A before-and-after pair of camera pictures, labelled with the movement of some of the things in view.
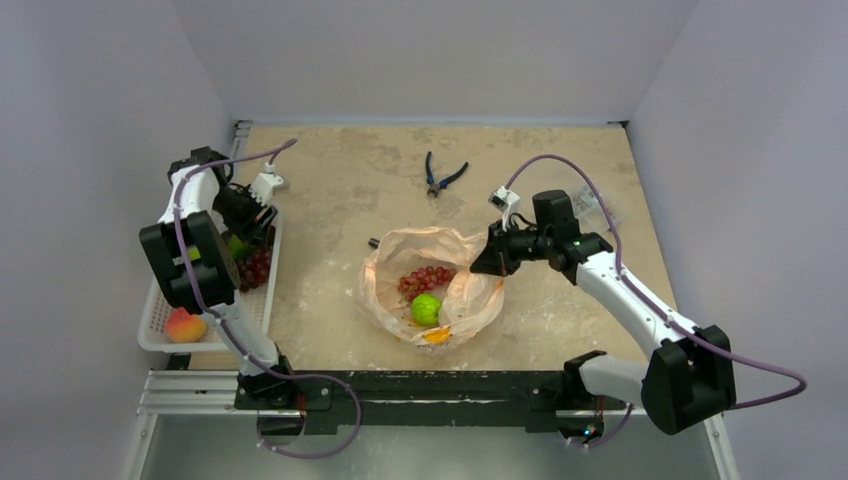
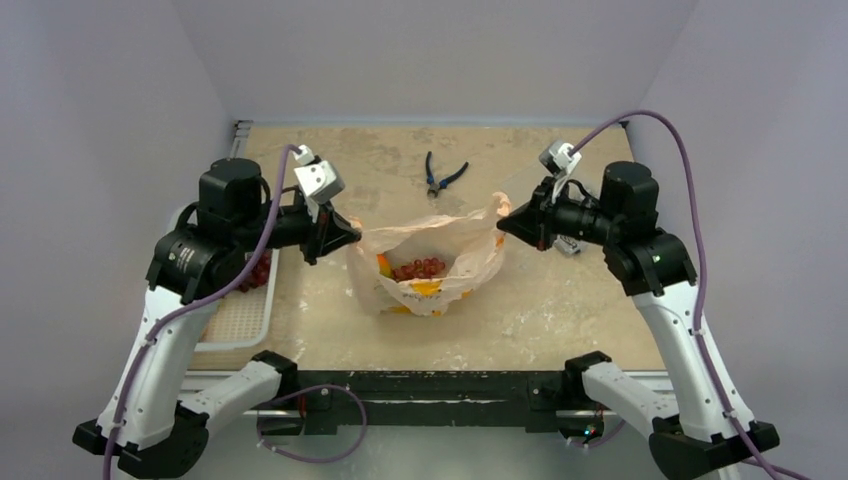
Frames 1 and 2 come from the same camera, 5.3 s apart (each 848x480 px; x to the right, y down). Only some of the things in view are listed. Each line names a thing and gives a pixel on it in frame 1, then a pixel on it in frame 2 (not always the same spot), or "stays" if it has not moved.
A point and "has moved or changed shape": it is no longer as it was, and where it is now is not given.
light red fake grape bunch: [424, 278] has moved or changed shape
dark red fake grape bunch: [253, 270] stays
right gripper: [497, 247] -> [541, 221]
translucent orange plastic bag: [420, 285] has moved or changed shape
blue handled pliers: [434, 187] stays
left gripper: [256, 234] -> [328, 232]
